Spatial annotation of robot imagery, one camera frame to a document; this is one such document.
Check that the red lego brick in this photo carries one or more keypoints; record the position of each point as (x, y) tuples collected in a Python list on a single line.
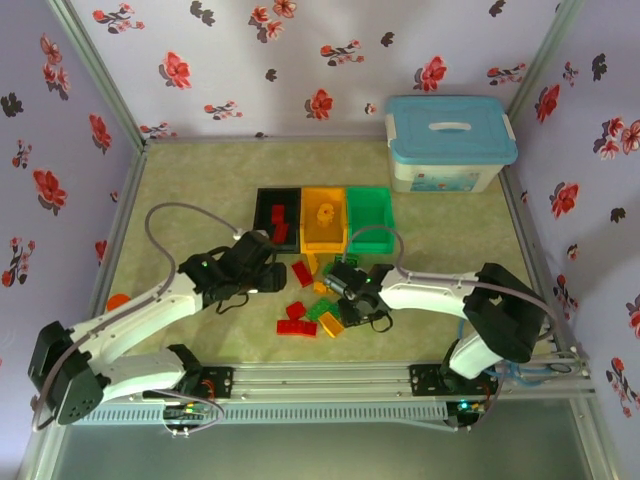
[(296, 311), (281, 233), (302, 273), (277, 214), (311, 330), (291, 327)]

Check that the green lego brick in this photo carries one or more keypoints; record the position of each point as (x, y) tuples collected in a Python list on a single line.
[(351, 260), (320, 307)]

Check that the yellow lego piece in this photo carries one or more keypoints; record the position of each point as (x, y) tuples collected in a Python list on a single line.
[(314, 262), (325, 215)]

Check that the small yellow lego brick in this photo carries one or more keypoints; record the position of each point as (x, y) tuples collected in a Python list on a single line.
[(320, 287)]

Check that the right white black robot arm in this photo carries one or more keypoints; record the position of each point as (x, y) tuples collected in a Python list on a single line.
[(425, 295)]

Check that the yellow plastic bin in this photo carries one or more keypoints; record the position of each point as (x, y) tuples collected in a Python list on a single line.
[(325, 240)]

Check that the black plastic bin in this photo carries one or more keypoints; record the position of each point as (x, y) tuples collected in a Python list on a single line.
[(265, 200)]

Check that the green plastic bin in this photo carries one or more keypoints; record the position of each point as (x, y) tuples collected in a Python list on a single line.
[(372, 220)]

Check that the orange round cap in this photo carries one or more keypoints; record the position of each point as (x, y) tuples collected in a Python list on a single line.
[(117, 301)]

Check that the blue tube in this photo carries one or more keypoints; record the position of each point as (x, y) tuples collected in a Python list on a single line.
[(517, 379)]

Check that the white storage box blue lid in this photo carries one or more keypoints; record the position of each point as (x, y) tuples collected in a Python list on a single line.
[(450, 130)]

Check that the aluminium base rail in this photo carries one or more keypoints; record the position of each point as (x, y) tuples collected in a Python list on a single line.
[(320, 380)]

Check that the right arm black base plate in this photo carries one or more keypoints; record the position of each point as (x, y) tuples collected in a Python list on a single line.
[(425, 380)]

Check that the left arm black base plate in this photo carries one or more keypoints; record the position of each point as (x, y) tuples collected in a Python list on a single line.
[(220, 382)]

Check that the aluminium table side rail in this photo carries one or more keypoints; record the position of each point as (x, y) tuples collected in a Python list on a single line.
[(120, 220), (530, 240)]

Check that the aluminium table back rail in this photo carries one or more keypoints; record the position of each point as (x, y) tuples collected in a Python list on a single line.
[(260, 140)]

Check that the aluminium frame post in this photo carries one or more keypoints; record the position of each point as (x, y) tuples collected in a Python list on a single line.
[(545, 55), (95, 75)]

